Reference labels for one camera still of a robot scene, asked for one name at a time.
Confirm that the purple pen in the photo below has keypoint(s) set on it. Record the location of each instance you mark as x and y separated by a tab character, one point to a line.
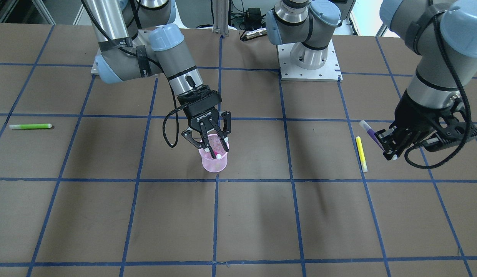
368	129

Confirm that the yellow pen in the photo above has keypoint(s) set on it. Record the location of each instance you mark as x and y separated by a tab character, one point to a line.
361	153

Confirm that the black power adapter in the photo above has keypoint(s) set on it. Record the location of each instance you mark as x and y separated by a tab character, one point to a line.
252	16

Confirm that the aluminium profile post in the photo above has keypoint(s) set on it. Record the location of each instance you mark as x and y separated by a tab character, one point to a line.
220	17

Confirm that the pink mesh cup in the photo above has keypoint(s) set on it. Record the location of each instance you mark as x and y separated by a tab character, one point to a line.
215	165

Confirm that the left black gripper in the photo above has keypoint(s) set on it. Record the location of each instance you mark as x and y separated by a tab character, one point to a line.
412	114

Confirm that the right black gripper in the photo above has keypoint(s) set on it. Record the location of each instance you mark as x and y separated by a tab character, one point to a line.
205	118

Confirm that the green pen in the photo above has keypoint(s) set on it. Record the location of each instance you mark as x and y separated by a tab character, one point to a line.
29	126

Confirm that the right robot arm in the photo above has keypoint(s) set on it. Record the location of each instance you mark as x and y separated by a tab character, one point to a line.
137	39

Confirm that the silver metal connector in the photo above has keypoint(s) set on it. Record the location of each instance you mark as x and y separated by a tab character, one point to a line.
248	35

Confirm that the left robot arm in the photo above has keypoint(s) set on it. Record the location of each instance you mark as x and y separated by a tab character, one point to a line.
442	32

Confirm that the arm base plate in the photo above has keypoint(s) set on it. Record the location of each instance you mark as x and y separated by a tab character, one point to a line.
99	64
298	63

